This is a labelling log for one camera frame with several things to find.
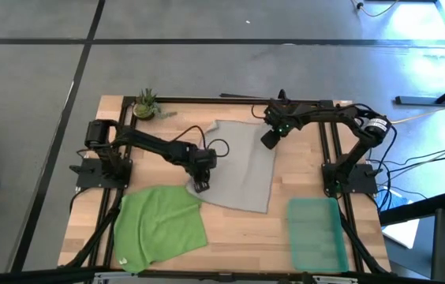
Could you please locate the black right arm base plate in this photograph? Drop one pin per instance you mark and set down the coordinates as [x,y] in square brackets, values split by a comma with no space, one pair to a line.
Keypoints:
[360,181]

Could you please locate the silver bracket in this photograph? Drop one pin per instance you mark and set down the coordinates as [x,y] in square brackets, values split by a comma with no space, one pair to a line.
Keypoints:
[335,280]
[116,279]

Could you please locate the grey microfiber towel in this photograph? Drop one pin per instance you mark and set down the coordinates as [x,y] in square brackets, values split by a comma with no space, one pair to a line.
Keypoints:
[242,169]

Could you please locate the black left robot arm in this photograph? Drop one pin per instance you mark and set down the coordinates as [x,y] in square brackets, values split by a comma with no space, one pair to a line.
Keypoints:
[151,144]

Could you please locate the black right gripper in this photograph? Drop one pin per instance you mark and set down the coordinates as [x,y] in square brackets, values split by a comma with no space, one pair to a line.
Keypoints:
[285,116]

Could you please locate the white sheet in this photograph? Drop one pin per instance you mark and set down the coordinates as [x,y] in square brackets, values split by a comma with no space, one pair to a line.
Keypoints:
[404,232]

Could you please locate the black front beam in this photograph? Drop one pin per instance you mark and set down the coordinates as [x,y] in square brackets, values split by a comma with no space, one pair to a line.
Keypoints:
[29,276]

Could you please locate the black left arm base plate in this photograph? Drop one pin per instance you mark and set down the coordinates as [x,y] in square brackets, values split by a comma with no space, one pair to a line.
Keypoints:
[88,177]

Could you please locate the green microfiber towel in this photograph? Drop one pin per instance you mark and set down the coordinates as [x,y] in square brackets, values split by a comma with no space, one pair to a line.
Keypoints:
[159,229]

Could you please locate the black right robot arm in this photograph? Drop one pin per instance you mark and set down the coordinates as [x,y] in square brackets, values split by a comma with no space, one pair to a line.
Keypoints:
[325,114]

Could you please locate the black clamp knob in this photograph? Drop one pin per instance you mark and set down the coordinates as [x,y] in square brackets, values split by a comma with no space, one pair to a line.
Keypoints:
[282,94]

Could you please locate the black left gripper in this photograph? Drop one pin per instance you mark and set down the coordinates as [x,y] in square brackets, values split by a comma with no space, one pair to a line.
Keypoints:
[203,159]

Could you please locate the potted succulent plant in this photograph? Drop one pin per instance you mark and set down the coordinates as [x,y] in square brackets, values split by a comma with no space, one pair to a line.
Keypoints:
[143,109]

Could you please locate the teal plastic basket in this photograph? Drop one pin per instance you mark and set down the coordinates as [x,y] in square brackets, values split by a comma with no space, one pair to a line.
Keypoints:
[315,236]

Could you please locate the black aluminium table frame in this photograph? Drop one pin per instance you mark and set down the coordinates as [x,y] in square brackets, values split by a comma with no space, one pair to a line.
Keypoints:
[206,100]

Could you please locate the black desk foot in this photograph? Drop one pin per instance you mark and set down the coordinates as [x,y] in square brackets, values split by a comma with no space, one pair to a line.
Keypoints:
[416,100]

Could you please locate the black desk bar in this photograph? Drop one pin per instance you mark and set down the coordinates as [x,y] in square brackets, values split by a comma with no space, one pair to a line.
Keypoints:
[416,208]

